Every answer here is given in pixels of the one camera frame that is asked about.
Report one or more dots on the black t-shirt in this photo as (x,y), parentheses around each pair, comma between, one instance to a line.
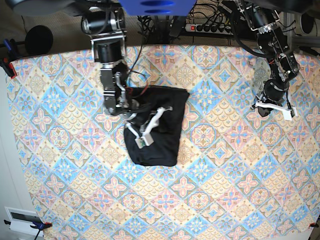
(164,150)

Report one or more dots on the lower left table clamp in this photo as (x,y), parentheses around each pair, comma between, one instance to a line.
(37,226)

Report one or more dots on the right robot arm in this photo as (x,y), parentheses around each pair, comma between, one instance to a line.
(104,22)

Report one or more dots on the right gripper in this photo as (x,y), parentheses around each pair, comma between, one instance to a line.
(145,122)

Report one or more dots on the upper left table clamp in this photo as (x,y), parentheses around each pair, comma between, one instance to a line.
(6,62)

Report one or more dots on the table clamp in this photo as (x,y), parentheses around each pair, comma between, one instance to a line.
(37,226)
(314,225)
(6,62)

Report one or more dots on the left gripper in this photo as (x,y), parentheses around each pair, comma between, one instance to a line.
(273,96)

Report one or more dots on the black round stool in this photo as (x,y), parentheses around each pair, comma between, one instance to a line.
(39,40)

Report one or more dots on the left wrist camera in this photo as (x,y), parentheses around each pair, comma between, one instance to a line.
(289,114)

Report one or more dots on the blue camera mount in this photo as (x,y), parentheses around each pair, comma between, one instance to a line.
(157,7)

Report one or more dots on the lower right table clamp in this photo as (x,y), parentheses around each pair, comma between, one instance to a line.
(314,225)

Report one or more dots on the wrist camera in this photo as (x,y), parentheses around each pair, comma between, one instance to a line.
(289,114)
(144,141)

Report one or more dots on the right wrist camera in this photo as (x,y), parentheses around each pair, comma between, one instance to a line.
(144,141)

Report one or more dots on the white power strip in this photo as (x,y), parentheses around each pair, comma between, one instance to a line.
(213,28)

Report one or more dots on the white wall outlet box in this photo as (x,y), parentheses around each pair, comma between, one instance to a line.
(22,220)

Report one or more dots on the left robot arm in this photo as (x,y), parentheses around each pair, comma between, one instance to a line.
(262,18)

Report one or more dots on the patterned tablecloth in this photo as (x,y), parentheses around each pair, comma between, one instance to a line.
(238,176)

